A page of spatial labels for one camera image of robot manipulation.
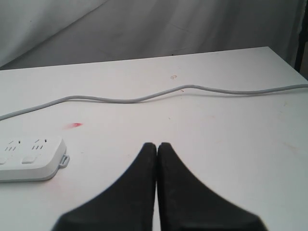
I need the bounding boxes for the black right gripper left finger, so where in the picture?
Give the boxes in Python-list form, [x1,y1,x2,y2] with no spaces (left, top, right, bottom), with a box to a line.
[53,143,156,231]

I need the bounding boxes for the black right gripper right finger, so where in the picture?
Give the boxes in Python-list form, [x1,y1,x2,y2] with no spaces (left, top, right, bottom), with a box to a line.
[157,142,265,231]

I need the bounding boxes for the white five-outlet power strip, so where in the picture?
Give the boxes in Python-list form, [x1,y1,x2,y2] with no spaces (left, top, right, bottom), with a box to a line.
[0,136,70,182]

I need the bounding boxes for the grey backdrop cloth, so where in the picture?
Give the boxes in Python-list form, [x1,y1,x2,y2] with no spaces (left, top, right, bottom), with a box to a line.
[0,0,306,70]

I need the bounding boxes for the dark stand pole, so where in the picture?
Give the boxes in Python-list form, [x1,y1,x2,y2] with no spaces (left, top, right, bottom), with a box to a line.
[294,1,308,72]

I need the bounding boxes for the grey power cord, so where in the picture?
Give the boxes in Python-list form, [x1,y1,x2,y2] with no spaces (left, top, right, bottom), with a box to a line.
[0,84,308,121]

